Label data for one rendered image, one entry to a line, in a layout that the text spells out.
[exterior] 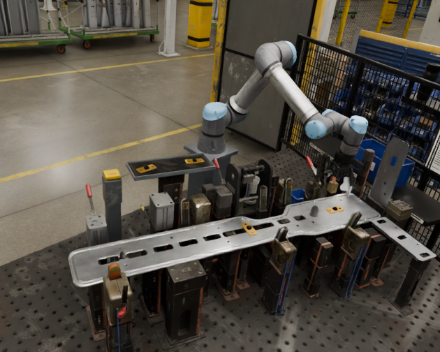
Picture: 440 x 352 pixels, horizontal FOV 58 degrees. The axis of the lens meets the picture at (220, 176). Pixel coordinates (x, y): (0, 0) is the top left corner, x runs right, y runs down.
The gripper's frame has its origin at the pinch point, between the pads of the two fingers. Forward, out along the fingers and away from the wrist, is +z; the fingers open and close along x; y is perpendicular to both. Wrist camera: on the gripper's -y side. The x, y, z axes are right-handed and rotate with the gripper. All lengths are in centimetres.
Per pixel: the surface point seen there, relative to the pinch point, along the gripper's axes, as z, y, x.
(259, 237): 8.9, 45.5, 11.7
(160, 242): 9, 85, 4
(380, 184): 2.9, -26.2, 0.3
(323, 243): 9.5, 20.4, 21.5
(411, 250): 7.6, -13.2, 37.1
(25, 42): 156, 137, -648
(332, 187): 7.7, -5.4, -8.2
